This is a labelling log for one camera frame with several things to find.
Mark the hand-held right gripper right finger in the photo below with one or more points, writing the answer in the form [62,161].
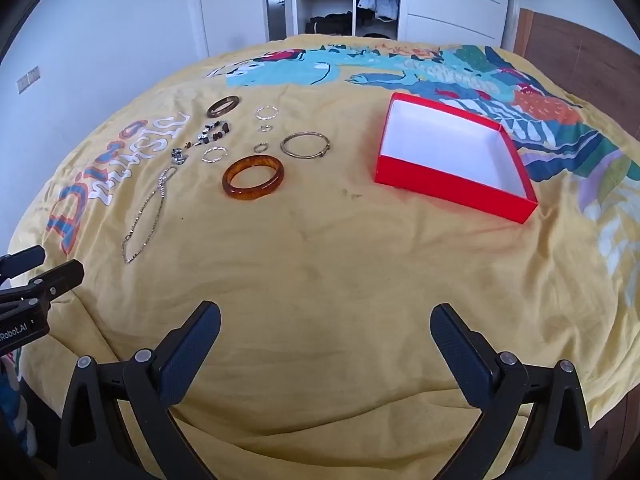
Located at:
[457,347]

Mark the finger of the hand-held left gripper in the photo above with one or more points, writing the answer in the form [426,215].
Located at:
[22,261]
[57,277]

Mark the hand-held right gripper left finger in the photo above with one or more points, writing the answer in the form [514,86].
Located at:
[192,345]

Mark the red cardboard box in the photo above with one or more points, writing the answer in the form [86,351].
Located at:
[400,172]

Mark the blue patterned cloth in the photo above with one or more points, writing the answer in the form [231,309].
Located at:
[12,405]

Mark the yellow printed blanket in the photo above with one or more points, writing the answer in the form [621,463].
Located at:
[325,260]

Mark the amber resin bangle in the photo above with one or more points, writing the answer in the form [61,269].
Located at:
[235,191]

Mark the silver charm cluster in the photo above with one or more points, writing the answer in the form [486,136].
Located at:
[178,156]

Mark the silver twisted hoop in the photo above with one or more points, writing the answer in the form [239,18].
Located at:
[204,157]
[257,112]

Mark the dark brown bangle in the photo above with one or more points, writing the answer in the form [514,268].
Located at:
[212,110]

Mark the thin gold bangle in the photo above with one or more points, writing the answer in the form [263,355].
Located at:
[326,150]

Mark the white door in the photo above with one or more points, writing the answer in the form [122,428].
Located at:
[225,15]

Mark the wooden headboard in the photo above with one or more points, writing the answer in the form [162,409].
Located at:
[575,55]

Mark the white wardrobe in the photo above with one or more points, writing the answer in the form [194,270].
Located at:
[450,5]

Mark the pile of dark clothes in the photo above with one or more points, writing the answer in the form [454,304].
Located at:
[330,22]

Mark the wall outlet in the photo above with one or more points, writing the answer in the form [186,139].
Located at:
[29,79]

